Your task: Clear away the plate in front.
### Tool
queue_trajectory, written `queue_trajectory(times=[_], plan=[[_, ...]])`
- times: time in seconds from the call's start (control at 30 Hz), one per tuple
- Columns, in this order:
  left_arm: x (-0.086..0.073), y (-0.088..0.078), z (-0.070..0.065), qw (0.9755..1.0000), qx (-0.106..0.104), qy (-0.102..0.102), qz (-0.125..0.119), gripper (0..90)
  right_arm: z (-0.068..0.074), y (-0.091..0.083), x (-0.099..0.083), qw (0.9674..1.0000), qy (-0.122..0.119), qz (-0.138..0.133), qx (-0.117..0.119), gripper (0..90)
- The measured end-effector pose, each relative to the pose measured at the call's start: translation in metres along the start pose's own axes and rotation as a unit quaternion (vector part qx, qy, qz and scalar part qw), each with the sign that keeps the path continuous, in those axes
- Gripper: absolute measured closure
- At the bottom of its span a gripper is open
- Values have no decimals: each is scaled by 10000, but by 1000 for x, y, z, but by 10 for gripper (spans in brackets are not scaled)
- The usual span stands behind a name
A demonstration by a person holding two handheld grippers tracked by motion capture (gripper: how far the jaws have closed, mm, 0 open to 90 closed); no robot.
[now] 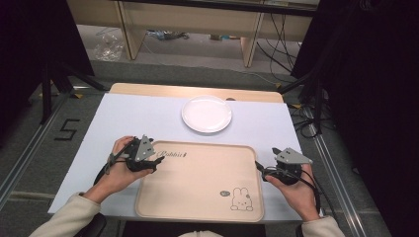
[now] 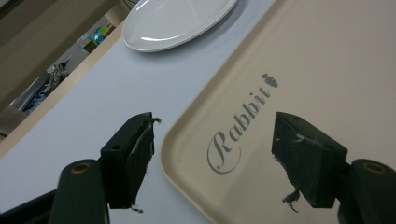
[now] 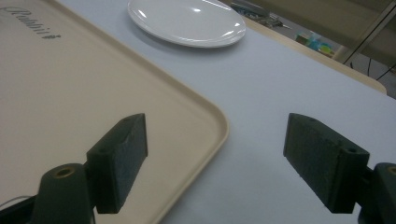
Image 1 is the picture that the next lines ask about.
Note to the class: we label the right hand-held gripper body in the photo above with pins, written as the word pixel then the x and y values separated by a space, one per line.
pixel 291 159

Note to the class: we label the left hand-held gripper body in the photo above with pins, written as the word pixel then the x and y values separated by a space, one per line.
pixel 145 149

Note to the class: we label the beige tray with rabbit print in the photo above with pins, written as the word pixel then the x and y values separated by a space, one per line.
pixel 201 181

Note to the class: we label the person's left hand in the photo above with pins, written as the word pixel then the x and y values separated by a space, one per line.
pixel 113 177

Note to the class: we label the person's right hand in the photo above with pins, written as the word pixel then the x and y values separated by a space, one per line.
pixel 301 197

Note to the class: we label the white table mat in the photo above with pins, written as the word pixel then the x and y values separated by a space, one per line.
pixel 131 115

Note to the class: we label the black tripod stand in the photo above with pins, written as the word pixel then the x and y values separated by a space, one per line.
pixel 46 95
pixel 318 105

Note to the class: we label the wooden table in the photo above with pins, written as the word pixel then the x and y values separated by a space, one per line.
pixel 158 90

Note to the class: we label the white round plate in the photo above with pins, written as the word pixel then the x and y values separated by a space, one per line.
pixel 206 114

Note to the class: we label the black curtain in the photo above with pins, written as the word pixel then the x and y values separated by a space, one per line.
pixel 372 98
pixel 29 49

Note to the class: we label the clear plastic bag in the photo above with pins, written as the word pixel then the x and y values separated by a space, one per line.
pixel 108 47

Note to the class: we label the blue clutter under desk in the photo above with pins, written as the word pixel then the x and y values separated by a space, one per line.
pixel 168 34

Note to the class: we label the light wooden desk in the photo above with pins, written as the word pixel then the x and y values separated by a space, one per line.
pixel 197 19

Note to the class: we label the metal floor rail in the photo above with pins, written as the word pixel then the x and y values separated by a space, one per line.
pixel 29 148
pixel 339 184

